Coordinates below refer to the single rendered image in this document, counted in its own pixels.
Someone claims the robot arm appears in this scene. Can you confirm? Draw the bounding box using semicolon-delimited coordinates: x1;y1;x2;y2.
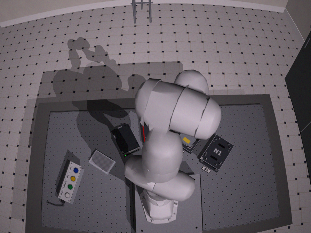
124;70;221;224

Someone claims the dark grey work table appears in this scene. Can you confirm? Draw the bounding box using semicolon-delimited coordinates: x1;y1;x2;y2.
41;104;280;233

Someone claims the white control panel with four buttons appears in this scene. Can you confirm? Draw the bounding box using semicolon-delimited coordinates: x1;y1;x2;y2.
47;161;84;207

